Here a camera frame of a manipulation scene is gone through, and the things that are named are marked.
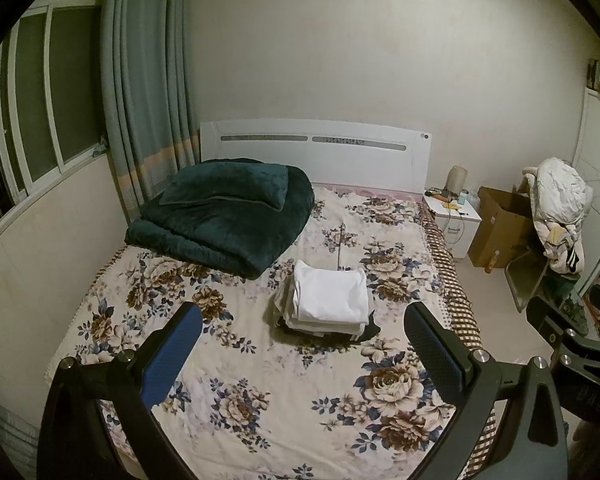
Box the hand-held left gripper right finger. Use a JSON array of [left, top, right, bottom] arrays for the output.
[[404, 301, 568, 480]]

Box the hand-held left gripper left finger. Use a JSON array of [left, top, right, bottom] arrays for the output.
[[37, 301, 203, 480]]

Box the white T-shirt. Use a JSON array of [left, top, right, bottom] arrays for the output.
[[292, 260, 370, 325]]

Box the person's right forearm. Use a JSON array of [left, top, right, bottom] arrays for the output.
[[574, 420, 600, 480]]

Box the pile of mixed clothes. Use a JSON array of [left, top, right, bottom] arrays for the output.
[[532, 220, 589, 276]]

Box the stack of folded clothes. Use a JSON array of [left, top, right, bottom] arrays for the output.
[[265, 260, 383, 344]]

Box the dark green bag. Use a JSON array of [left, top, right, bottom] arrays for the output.
[[545, 272, 584, 306]]

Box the metal folding chair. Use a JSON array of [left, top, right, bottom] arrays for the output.
[[504, 247, 551, 314]]

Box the brown checked blanket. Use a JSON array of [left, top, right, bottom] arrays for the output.
[[417, 205, 499, 477]]

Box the large cardboard box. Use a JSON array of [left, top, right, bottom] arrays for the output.
[[467, 186, 538, 269]]

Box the white bundled duvet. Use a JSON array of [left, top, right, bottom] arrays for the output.
[[527, 156, 594, 226]]

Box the bed with floral sheet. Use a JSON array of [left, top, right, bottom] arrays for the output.
[[42, 185, 497, 480]]

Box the white nightstand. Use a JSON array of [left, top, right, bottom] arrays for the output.
[[422, 192, 482, 264]]

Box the dark green plush blanket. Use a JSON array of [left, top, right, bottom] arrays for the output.
[[125, 158, 315, 281]]

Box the white wardrobe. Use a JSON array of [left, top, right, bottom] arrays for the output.
[[572, 85, 600, 301]]

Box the beige table lamp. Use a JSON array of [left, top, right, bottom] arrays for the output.
[[447, 165, 469, 196]]

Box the dark green plush pillow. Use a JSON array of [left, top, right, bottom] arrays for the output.
[[159, 162, 290, 210]]

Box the white bed headboard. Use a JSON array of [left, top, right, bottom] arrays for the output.
[[200, 119, 431, 196]]

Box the grey-green curtain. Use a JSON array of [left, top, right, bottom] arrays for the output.
[[100, 0, 201, 224]]

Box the white framed window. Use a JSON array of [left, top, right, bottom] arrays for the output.
[[0, 0, 112, 261]]

